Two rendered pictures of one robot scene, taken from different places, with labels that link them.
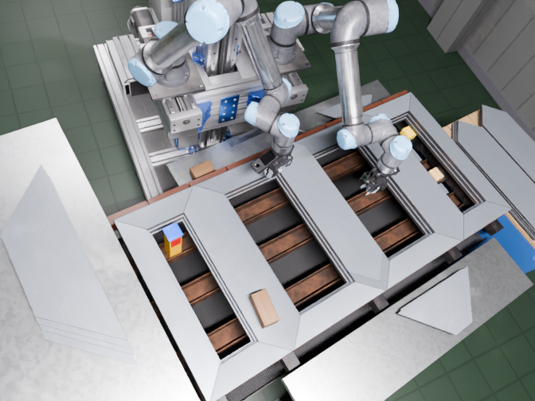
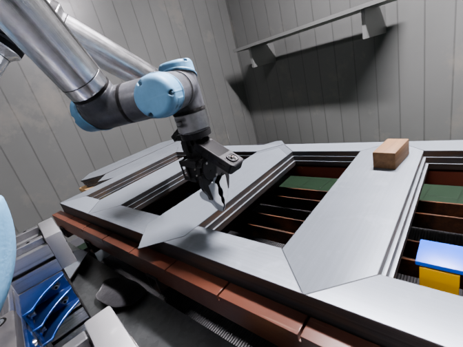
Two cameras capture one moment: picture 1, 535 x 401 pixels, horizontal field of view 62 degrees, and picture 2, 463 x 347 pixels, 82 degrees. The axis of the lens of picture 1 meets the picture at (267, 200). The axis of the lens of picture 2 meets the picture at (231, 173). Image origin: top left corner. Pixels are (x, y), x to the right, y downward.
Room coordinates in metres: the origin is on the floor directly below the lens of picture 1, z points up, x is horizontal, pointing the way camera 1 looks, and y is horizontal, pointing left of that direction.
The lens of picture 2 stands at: (0.88, 0.64, 1.23)
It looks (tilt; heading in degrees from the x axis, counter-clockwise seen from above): 20 degrees down; 275
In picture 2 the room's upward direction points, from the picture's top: 15 degrees counter-clockwise
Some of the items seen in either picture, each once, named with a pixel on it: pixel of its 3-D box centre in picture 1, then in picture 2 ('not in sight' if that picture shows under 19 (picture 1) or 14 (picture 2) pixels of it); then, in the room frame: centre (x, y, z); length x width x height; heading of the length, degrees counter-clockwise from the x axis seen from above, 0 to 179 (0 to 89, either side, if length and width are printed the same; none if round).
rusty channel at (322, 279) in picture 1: (345, 266); (270, 195); (0.83, -0.42, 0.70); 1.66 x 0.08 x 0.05; 140
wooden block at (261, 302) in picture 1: (263, 309); (391, 153); (0.47, -0.13, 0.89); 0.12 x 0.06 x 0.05; 43
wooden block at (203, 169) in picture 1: (202, 171); not in sight; (1.02, 0.32, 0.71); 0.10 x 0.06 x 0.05; 141
